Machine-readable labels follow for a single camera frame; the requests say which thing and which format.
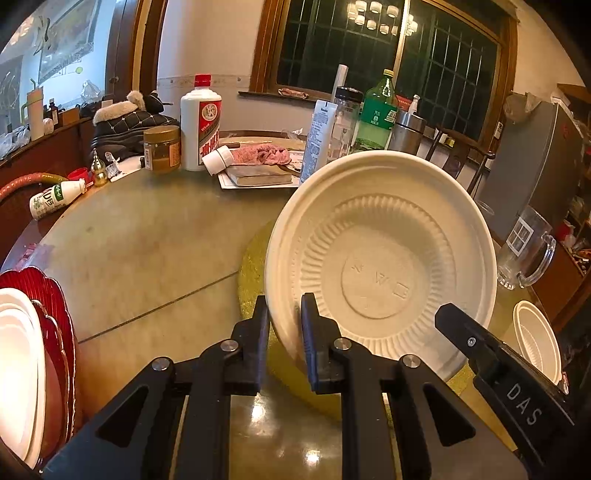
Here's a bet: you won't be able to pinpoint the small white cup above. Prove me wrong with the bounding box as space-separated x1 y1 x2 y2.
202 145 235 176

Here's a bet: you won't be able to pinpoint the worn book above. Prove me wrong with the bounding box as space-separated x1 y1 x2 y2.
219 163 302 189

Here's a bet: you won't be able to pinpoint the ribbed white disposable bowl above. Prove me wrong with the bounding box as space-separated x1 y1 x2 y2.
513 299 563 385

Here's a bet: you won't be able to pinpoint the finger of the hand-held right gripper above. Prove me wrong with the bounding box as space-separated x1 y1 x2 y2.
434 302 578 470

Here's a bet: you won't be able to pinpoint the black quilted fur-trimmed coat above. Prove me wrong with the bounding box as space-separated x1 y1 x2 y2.
89 89 181 160

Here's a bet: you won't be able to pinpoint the grey refrigerator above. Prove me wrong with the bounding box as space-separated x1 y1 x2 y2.
475 99 585 237

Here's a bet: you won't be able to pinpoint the clear bottle black cap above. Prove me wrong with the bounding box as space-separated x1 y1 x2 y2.
325 86 365 163

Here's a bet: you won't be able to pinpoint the cluttered wooden shelf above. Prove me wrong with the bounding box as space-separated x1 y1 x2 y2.
553 182 591 280

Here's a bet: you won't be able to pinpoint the white liquor bottle red cap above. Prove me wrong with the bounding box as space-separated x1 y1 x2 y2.
180 74 223 172

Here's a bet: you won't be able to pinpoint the red wedding plate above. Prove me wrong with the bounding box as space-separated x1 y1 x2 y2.
0 266 78 445

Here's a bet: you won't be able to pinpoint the wooden sideboard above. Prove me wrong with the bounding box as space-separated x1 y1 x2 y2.
0 115 100 217

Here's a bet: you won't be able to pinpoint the large white disposable plate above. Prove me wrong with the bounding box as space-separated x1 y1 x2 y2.
264 154 499 380

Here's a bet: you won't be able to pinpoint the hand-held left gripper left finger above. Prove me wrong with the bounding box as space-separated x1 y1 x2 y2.
41 295 271 480

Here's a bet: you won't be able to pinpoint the clear glass mug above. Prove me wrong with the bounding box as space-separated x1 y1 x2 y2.
496 205 557 291

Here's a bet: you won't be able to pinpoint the white lotion tube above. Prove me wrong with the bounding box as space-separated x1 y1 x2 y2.
298 99 341 186

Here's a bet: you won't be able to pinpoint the red and green hose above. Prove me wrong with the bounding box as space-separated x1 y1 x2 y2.
0 171 68 202

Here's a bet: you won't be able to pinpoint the steel thermos flask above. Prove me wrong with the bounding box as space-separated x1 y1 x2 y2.
386 109 427 158

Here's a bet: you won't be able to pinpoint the white paper roll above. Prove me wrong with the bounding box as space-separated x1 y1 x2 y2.
331 64 350 100

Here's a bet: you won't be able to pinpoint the gold gourd ornament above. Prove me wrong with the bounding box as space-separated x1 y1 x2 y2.
90 148 110 188

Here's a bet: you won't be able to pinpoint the white paper plate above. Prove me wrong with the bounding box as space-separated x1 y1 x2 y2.
0 310 35 462

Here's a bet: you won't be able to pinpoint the white tumbler with handle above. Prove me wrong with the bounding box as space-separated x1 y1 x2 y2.
20 87 45 142

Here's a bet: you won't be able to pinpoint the wooden chair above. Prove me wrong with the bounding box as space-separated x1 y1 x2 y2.
424 128 496 195

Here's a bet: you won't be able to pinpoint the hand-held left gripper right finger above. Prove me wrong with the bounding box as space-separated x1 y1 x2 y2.
300 292 528 480

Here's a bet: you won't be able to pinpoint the dark barred window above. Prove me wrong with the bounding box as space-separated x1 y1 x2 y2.
250 0 519 139

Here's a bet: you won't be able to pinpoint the green soda bottle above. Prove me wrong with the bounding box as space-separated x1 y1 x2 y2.
353 69 399 151

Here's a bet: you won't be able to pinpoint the white milk bottle green label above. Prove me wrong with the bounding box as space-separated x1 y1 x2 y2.
30 178 88 221

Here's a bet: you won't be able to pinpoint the white paper cards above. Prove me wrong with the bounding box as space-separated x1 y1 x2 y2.
105 152 144 179

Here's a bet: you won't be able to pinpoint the brown jar gold lid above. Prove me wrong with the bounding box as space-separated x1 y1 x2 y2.
143 126 182 174

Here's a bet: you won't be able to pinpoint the red scalloped plate with label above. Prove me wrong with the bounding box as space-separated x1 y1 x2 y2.
28 299 71 462

